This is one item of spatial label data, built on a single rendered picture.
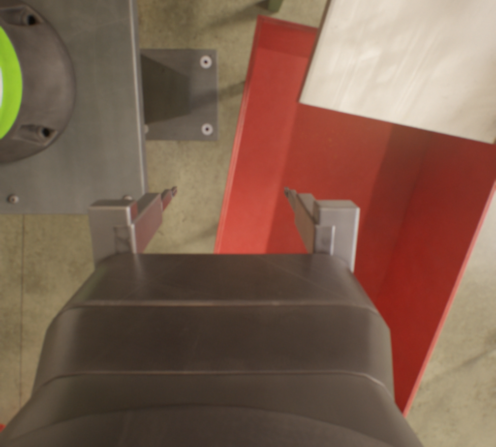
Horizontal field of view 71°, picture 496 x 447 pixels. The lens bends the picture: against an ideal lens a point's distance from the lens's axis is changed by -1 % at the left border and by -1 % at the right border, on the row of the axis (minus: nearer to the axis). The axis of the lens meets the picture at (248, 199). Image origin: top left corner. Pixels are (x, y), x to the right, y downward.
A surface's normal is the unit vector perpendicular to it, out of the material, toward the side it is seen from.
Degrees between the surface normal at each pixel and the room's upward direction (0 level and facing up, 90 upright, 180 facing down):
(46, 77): 73
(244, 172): 0
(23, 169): 0
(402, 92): 30
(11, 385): 0
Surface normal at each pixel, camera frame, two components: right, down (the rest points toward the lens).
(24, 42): 0.90, -0.32
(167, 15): 0.02, 0.26
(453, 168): -0.98, -0.18
